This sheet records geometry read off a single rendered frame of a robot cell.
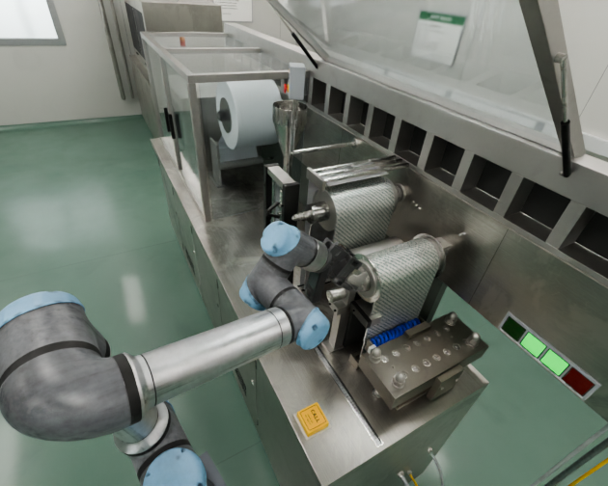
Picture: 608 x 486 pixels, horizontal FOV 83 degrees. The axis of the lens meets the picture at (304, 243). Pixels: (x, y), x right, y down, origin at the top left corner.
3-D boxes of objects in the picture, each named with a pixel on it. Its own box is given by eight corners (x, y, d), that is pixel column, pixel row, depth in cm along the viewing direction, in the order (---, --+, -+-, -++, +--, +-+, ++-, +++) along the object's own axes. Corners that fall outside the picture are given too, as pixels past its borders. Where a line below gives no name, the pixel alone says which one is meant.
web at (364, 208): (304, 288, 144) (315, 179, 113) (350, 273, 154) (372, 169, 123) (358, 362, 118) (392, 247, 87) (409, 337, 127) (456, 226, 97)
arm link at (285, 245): (251, 244, 74) (272, 211, 73) (285, 259, 82) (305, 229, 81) (268, 263, 68) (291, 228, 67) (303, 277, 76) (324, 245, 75)
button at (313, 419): (296, 416, 102) (296, 412, 101) (316, 405, 105) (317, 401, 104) (307, 438, 97) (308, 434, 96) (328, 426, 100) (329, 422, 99)
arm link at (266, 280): (257, 321, 69) (288, 277, 68) (230, 288, 76) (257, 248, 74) (281, 324, 75) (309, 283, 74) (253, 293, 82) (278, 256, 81)
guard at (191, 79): (158, 140, 257) (137, 31, 214) (232, 131, 280) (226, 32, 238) (203, 223, 176) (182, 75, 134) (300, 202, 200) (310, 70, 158)
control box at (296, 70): (283, 94, 120) (284, 62, 113) (301, 94, 120) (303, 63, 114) (284, 99, 114) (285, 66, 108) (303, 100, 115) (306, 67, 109)
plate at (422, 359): (357, 364, 109) (361, 354, 106) (446, 322, 126) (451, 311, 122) (390, 410, 98) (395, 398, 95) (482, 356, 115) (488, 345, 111)
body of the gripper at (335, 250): (365, 264, 87) (339, 250, 78) (343, 289, 88) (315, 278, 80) (347, 247, 92) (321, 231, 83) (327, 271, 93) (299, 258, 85)
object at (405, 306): (363, 340, 111) (373, 301, 99) (416, 316, 121) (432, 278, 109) (364, 341, 110) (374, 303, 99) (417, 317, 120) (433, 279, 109)
